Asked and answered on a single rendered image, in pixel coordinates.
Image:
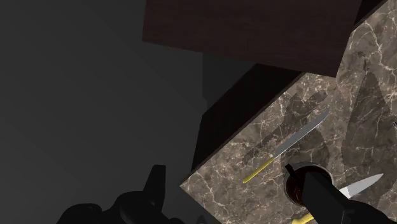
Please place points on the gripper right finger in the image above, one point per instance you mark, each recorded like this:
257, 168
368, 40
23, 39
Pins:
325, 198

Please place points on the grey cup with brown inside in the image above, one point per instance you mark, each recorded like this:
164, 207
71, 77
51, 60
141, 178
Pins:
294, 189

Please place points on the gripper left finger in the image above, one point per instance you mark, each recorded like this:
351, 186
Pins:
136, 208

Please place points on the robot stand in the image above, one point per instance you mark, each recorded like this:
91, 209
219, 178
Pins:
248, 31

